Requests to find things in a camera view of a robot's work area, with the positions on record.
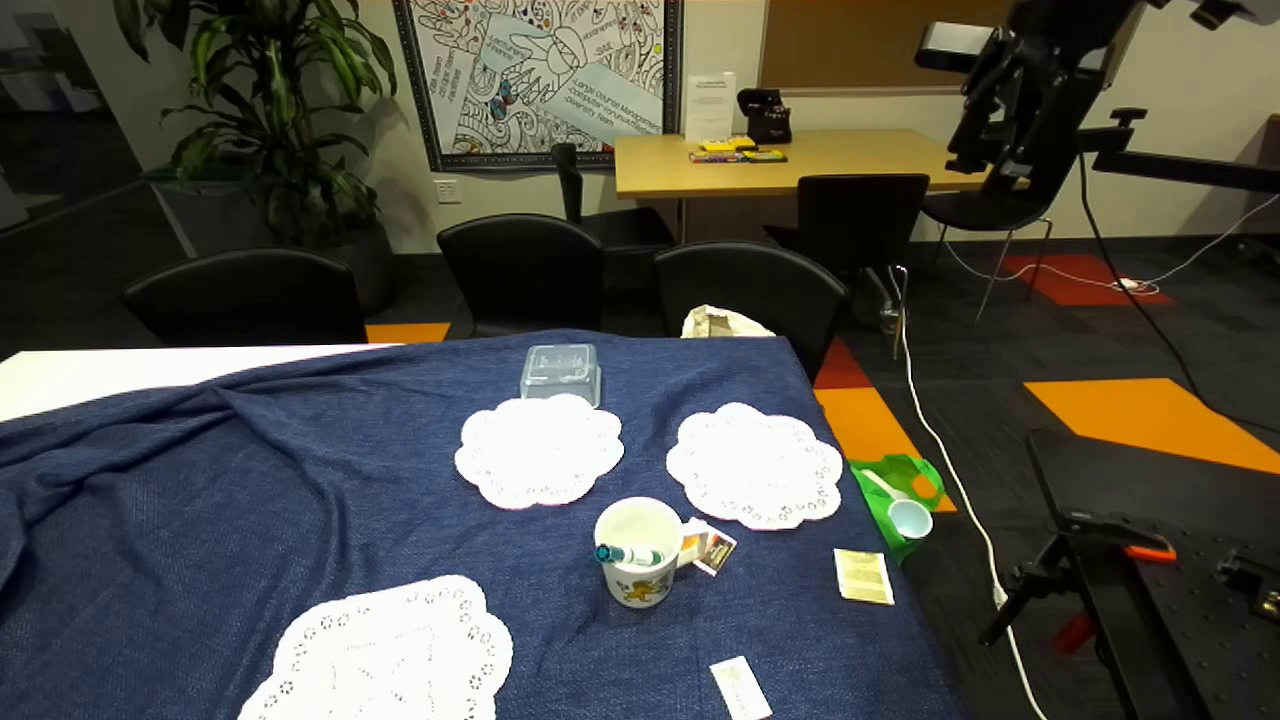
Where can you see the green plastic bowl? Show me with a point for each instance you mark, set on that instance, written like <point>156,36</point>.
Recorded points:
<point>921,479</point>

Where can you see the framed doodle poster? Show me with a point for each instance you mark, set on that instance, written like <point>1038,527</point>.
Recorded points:
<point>545,75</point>

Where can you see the dark plant pot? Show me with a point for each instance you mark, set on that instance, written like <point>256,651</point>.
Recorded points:
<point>361,264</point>

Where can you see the yellow flat desk item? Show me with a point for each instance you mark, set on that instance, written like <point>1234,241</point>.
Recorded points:
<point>733,153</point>

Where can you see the light wooden desk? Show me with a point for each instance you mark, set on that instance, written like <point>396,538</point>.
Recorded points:
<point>827,163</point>

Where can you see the black boom pole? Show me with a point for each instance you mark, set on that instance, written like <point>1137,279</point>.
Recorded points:
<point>1186,166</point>

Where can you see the white upright box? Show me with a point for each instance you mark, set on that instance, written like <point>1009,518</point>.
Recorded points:
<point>708,104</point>

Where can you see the white paper lace doily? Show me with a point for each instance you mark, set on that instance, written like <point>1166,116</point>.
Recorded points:
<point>382,661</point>
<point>543,455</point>
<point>752,466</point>

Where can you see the white ceramic mug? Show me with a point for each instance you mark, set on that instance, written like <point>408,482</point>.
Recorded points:
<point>638,585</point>

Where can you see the white fabric bundle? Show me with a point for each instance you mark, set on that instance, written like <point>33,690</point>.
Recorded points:
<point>721,325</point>

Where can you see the blue denim table cloth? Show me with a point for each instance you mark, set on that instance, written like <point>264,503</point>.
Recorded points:
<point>202,533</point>

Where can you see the black desk device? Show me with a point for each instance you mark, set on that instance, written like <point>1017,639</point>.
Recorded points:
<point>764,116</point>

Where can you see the black office chair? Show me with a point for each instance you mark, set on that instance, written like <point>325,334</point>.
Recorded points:
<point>752,284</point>
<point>244,298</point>
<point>992,206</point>
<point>522,273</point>

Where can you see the brown cork board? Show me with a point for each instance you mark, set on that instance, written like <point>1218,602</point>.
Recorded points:
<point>852,41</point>

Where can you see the small colourful sachet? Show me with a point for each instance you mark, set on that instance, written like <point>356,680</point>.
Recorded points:
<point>708,549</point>

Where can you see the pale yellow paper sachet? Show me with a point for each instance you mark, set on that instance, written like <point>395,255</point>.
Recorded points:
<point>867,576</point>

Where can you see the green leafy indoor plant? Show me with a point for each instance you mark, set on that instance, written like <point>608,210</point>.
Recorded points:
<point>275,95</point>

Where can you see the pale plastic measuring scoop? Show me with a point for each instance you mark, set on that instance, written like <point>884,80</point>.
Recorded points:
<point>913,523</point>

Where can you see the clear plastic container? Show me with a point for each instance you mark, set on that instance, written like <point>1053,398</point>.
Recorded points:
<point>561,373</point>

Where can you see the small white paper sachet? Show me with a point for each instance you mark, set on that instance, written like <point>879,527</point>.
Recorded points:
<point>740,690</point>

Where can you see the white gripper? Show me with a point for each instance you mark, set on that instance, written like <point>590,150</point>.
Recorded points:
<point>953,47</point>

